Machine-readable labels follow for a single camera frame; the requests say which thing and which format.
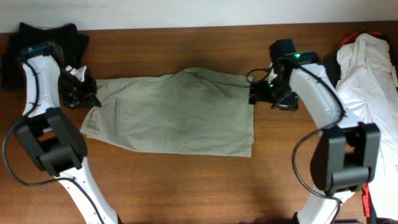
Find khaki green shorts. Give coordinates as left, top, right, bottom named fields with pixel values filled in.
left=81, top=68, right=254, bottom=157

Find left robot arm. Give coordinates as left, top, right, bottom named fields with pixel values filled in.
left=8, top=41, right=121, bottom=223

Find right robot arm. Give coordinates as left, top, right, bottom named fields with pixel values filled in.
left=247, top=39, right=381, bottom=224

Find folded black garment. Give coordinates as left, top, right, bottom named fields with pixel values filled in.
left=1, top=22, right=90, bottom=90

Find dark green garment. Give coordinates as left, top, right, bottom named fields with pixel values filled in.
left=323, top=53, right=341, bottom=87

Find white garment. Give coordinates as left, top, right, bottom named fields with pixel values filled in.
left=336, top=34, right=397, bottom=220

